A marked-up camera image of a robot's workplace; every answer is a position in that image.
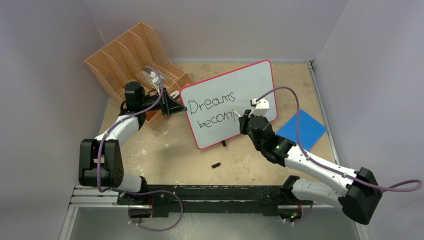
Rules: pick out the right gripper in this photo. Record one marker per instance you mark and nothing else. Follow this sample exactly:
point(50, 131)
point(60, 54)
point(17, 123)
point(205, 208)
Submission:
point(243, 120)

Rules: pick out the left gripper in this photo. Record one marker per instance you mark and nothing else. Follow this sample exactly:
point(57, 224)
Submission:
point(168, 106)

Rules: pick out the pink-framed whiteboard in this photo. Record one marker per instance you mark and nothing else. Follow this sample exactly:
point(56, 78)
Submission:
point(211, 103)

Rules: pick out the black marker cap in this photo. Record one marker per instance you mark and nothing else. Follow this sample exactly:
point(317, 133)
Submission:
point(216, 165)

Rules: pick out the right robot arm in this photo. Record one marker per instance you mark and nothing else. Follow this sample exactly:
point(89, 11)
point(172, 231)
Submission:
point(355, 192)

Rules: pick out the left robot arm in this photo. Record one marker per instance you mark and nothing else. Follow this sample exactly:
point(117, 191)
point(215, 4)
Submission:
point(100, 158)

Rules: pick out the white stapler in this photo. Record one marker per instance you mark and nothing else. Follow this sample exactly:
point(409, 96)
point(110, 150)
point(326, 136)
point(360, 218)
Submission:
point(175, 94)

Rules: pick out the peach plastic file organizer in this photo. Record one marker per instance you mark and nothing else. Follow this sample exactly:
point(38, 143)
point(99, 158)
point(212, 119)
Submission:
point(122, 60)

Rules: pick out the blue notebook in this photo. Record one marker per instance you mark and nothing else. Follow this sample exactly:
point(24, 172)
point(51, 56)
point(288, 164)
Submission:
point(310, 130)

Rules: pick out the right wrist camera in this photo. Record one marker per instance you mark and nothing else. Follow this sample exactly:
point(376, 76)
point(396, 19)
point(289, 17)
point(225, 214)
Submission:
point(260, 107)

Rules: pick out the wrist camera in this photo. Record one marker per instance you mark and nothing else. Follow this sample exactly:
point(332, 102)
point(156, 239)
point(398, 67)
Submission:
point(157, 83)
point(260, 107)

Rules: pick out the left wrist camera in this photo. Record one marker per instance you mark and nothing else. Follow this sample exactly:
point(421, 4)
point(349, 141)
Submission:
point(157, 83)

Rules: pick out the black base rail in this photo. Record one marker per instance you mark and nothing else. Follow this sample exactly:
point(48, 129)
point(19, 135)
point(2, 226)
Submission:
point(267, 200)

